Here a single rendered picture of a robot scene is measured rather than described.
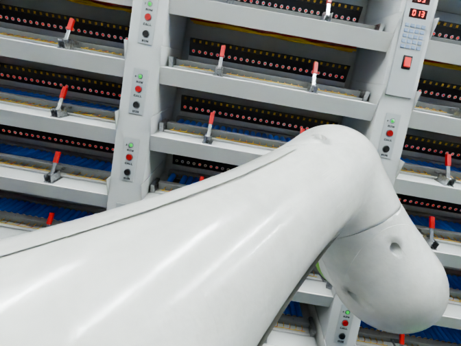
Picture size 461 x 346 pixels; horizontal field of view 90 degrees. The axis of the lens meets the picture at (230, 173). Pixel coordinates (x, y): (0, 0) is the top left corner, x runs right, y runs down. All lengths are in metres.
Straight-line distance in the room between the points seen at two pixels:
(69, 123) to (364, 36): 0.84
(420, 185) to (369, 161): 0.60
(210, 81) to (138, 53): 0.21
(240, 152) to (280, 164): 0.49
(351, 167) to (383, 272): 0.11
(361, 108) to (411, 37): 0.21
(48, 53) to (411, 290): 0.90
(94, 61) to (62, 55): 0.09
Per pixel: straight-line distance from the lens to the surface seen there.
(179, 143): 0.67
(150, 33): 0.75
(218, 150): 0.66
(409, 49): 0.85
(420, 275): 0.29
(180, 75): 0.70
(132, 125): 0.71
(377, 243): 0.26
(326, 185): 0.18
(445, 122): 0.89
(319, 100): 0.71
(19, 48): 0.92
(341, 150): 0.23
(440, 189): 0.89
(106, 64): 0.78
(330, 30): 0.78
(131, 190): 0.72
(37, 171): 0.92
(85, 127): 0.78
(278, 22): 0.75
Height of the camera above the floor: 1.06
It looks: 5 degrees down
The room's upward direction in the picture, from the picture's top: 10 degrees clockwise
